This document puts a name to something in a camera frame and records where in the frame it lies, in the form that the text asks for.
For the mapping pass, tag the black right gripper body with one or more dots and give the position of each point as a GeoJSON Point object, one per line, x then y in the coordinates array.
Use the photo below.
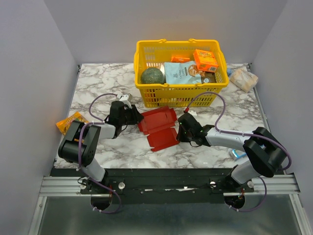
{"type": "Point", "coordinates": [184, 128]}

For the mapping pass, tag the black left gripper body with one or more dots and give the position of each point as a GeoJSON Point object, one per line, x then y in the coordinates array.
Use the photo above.
{"type": "Point", "coordinates": [123, 120]}

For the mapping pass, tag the red paper box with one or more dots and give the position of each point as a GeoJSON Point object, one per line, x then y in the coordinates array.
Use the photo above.
{"type": "Point", "coordinates": [158, 125]}

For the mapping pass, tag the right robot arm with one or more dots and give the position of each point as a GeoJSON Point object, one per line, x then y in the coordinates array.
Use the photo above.
{"type": "Point", "coordinates": [265, 154]}

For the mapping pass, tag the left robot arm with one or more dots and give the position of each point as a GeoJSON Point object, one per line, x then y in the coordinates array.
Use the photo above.
{"type": "Point", "coordinates": [81, 139]}

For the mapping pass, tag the small orange flat box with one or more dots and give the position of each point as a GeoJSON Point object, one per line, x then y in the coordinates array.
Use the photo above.
{"type": "Point", "coordinates": [178, 59]}

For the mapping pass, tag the large orange snack box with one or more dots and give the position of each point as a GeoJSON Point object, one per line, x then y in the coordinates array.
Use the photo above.
{"type": "Point", "coordinates": [205, 60]}

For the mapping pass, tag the green round melon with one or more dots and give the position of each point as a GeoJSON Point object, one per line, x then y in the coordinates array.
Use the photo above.
{"type": "Point", "coordinates": [152, 76]}

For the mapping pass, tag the blue small packet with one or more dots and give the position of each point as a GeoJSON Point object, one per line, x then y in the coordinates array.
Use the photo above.
{"type": "Point", "coordinates": [236, 154]}

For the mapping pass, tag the orange gummy candy bag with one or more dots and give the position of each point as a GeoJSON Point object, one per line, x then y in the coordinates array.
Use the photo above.
{"type": "Point", "coordinates": [64, 125]}

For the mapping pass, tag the light blue chips bag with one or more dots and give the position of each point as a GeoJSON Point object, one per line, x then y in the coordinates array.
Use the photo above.
{"type": "Point", "coordinates": [186, 73]}

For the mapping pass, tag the yellow plastic shopping basket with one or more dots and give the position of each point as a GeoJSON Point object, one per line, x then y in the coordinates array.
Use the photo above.
{"type": "Point", "coordinates": [152, 53]}

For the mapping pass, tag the blue item behind basket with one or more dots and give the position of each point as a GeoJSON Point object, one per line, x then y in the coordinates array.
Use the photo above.
{"type": "Point", "coordinates": [229, 71]}

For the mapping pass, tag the beige tissue packet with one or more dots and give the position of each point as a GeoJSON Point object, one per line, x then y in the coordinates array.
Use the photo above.
{"type": "Point", "coordinates": [244, 79]}

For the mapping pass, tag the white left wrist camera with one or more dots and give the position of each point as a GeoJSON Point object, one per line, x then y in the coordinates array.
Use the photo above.
{"type": "Point", "coordinates": [125, 98]}

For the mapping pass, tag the black mounting base plate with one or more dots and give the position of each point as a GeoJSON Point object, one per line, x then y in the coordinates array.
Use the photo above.
{"type": "Point", "coordinates": [163, 186]}

